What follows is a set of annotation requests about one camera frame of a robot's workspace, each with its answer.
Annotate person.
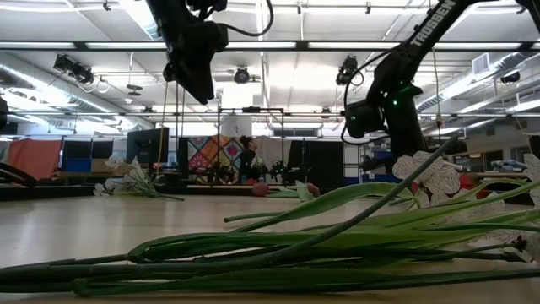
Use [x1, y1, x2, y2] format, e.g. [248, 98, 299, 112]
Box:
[237, 134, 265, 186]

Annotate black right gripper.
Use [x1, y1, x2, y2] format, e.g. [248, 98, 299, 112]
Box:
[386, 105, 429, 160]

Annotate small white flower bunch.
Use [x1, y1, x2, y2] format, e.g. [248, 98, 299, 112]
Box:
[92, 155, 186, 202]

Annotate black computer monitor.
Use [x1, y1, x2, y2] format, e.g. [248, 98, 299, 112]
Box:
[126, 127, 170, 166]

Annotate silver ventilation duct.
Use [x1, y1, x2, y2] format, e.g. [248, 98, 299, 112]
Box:
[0, 50, 155, 130]

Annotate black partition panel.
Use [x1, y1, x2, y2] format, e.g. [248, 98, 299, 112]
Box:
[289, 139, 345, 189]

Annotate orange cloth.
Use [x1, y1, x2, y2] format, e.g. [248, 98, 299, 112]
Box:
[7, 138, 63, 182]

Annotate colourful patterned quilt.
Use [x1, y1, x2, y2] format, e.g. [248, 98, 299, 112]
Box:
[186, 134, 245, 183]

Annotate black ceiling-mounted device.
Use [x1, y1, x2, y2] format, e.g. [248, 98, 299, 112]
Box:
[335, 54, 360, 87]
[233, 66, 251, 85]
[52, 53, 96, 85]

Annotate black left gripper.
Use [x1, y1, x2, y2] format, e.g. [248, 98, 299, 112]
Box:
[158, 16, 231, 106]

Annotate large white flower bunch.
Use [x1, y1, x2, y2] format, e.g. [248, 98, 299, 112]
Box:
[0, 133, 540, 297]

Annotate black overhead rig bar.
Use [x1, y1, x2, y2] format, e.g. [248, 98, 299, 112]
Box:
[0, 40, 540, 52]

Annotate black background rig frame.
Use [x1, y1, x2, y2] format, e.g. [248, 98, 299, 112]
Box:
[217, 106, 286, 187]

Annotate dark red tulip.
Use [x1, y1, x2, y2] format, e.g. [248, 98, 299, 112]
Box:
[294, 180, 322, 202]
[251, 181, 293, 198]

